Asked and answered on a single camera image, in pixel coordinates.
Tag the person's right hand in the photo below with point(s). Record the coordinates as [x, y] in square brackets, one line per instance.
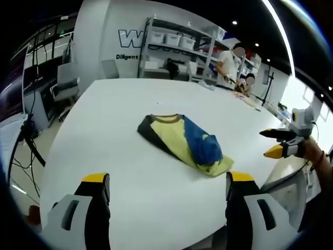
[310, 149]

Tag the white shelving unit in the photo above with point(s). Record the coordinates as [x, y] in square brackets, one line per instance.
[253, 62]

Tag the grey metal shelving unit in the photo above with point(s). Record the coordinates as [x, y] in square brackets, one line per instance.
[156, 52]

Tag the thin black tripod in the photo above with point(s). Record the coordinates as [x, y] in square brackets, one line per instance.
[268, 88]

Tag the yellow and blue garment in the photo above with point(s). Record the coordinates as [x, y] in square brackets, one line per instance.
[179, 140]

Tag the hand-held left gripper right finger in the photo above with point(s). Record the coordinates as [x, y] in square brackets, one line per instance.
[249, 224]

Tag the small colourful items on table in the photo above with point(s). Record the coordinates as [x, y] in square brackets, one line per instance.
[247, 100]

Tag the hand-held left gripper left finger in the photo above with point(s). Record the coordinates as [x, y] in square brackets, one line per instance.
[78, 224]

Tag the dark monitor screen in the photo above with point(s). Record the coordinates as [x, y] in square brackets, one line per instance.
[13, 86]

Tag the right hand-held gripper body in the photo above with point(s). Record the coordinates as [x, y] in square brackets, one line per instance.
[303, 121]

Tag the white storage bin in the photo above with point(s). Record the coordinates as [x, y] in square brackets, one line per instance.
[187, 42]
[173, 39]
[158, 37]

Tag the grey office chair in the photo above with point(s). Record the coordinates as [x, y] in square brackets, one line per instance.
[65, 83]

